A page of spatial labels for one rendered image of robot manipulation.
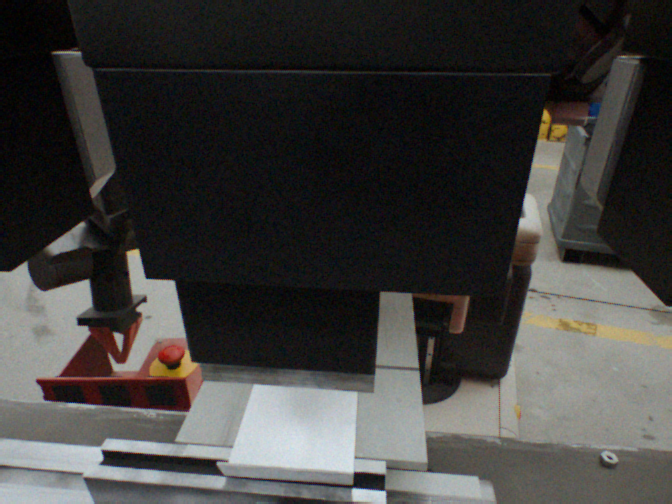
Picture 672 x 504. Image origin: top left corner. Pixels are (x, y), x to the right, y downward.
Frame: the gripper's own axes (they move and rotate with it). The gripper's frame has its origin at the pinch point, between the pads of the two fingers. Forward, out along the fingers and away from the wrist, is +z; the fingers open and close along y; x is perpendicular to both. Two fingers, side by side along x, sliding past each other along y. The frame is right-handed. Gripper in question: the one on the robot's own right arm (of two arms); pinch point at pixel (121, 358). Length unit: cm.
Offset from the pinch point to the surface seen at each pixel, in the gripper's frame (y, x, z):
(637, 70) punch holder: 46, 47, -36
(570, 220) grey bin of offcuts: -173, 163, 9
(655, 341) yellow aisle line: -113, 174, 52
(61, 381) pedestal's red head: 11.9, -2.0, -2.8
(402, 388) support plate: 33, 40, -14
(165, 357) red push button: 3.8, 8.8, -2.0
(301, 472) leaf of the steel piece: 42, 33, -14
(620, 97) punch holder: 45, 47, -35
